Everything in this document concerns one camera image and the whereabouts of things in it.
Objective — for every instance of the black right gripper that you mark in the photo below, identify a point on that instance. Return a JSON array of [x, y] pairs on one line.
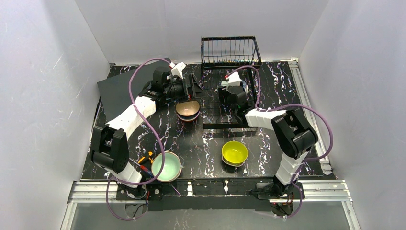
[[221, 94]]

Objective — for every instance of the orange handled pliers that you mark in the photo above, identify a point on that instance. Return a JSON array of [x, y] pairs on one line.
[[144, 159]]

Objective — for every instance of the blue floral white bowl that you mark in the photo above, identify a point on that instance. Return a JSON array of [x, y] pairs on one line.
[[245, 87]]

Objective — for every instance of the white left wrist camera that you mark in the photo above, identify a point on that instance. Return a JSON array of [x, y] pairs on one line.
[[176, 69]]

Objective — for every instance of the black wire dish rack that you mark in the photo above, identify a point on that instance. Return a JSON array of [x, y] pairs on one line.
[[229, 70]]

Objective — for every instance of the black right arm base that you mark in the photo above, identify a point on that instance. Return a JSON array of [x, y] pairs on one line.
[[285, 200]]

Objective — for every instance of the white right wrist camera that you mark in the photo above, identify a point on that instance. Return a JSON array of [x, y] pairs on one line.
[[233, 79]]

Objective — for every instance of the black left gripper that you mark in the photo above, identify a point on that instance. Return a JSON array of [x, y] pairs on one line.
[[187, 87]]

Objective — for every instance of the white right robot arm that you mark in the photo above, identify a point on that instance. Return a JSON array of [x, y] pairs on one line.
[[294, 133]]

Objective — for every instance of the celadon green bowl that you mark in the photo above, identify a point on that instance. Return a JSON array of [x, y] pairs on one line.
[[172, 167]]

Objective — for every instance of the grey blue network switch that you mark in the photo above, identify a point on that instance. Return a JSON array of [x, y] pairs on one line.
[[116, 89]]

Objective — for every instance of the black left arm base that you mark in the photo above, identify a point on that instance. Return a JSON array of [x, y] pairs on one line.
[[137, 200]]

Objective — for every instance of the red blue screwdriver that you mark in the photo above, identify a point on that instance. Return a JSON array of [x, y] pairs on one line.
[[145, 169]]

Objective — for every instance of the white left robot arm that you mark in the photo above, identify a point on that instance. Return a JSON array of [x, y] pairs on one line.
[[109, 143]]

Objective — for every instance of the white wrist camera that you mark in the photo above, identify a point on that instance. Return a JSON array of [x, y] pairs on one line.
[[176, 69], [233, 79]]

